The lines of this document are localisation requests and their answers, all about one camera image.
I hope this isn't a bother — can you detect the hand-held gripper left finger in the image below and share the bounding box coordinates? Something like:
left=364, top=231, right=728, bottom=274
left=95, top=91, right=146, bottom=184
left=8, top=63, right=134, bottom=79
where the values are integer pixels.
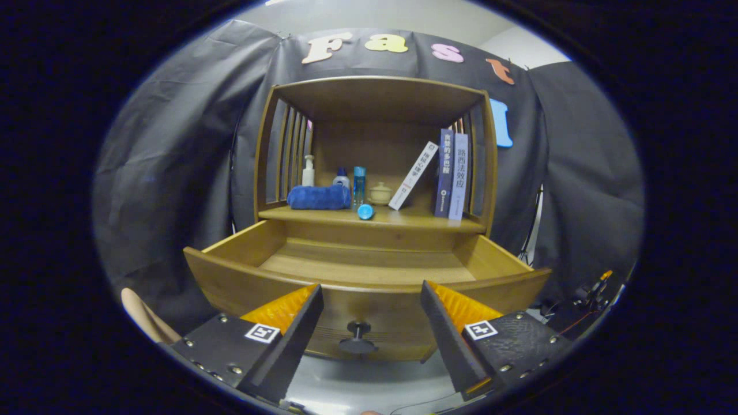
left=171, top=283, right=325, bottom=404

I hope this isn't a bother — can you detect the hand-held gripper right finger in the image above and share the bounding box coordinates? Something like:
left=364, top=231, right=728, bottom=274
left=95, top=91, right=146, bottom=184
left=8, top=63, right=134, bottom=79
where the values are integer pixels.
left=420, top=281, right=573, bottom=402

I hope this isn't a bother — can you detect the wooden drawer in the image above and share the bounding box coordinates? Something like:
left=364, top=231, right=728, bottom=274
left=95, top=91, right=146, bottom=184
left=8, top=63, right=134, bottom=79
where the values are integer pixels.
left=183, top=219, right=552, bottom=363

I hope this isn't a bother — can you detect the wooden countertop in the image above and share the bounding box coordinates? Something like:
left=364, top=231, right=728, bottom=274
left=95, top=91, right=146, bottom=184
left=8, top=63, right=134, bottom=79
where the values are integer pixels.
left=258, top=205, right=486, bottom=234

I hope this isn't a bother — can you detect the wooden cabinet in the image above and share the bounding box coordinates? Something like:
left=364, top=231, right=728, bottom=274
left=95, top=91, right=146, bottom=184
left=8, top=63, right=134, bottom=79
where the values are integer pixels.
left=254, top=75, right=498, bottom=237

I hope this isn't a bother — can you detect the black backdrop stand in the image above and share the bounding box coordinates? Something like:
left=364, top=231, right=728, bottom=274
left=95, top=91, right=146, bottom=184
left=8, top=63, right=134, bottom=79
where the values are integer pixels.
left=516, top=184, right=545, bottom=266

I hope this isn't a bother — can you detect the light wooden chair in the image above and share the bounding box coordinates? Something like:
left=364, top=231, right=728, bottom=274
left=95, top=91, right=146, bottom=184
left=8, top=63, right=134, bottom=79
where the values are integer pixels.
left=121, top=287, right=182, bottom=345

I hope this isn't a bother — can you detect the orange tipped black clamp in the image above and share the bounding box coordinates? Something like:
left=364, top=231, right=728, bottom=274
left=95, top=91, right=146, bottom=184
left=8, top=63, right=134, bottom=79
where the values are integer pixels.
left=542, top=270, right=626, bottom=335

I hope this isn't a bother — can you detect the blue folded towel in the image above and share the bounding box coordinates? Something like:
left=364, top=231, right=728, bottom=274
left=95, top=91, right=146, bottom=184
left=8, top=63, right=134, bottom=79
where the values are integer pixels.
left=287, top=184, right=352, bottom=210

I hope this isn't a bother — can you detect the beige lidded teacup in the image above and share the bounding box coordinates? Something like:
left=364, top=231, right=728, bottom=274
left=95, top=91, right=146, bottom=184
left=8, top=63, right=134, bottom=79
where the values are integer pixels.
left=368, top=182, right=394, bottom=206

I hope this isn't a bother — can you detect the light purple book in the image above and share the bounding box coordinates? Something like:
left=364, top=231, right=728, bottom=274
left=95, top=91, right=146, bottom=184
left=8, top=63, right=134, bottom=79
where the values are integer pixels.
left=448, top=133, right=469, bottom=222

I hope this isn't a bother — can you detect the dark blue book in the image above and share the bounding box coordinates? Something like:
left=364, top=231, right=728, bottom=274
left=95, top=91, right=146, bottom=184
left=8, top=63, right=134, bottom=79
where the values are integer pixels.
left=434, top=129, right=455, bottom=218

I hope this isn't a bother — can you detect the white book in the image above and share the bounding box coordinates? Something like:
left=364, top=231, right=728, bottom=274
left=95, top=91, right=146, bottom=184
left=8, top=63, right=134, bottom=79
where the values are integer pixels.
left=388, top=141, right=439, bottom=211

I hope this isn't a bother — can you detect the black backdrop cloth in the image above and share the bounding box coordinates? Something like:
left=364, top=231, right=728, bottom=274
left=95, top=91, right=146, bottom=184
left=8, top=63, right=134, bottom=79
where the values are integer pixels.
left=93, top=20, right=645, bottom=341

